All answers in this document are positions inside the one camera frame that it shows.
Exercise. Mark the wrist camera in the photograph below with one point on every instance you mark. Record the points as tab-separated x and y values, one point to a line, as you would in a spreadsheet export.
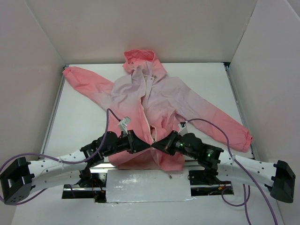
123	124
182	128

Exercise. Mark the right aluminium table rail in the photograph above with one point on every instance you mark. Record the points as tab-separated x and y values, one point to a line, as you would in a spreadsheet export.
254	152

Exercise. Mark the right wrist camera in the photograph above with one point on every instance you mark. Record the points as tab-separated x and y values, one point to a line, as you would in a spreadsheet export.
182	128

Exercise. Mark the pink hooded zip jacket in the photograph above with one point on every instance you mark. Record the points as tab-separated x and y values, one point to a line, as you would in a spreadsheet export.
155	102

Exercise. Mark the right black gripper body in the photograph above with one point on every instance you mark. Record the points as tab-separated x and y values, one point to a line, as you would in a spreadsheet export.
171	143

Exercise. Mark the aluminium table rail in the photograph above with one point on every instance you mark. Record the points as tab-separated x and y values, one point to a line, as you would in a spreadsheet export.
146	166
52	117
254	152

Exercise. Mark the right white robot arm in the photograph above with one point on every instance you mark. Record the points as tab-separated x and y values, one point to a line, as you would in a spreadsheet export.
219	166

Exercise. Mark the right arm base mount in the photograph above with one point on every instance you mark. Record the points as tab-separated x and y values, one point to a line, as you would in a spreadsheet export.
202	184

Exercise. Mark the front aluminium table rail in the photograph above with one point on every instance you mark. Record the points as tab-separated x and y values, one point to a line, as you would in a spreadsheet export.
146	166

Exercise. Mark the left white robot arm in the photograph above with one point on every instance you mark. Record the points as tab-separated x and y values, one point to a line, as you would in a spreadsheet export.
23	177

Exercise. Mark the left aluminium table rail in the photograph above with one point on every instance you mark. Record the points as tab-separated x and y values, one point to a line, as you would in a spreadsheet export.
52	117

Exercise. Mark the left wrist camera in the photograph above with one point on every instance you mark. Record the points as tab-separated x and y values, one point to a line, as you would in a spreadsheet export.
123	124

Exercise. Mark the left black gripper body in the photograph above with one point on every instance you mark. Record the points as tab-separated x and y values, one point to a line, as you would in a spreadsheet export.
131	141

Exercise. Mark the white foil tape patch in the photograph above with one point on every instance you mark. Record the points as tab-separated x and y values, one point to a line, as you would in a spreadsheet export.
136	186

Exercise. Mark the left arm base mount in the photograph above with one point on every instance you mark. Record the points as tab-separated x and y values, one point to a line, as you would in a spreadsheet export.
92	185

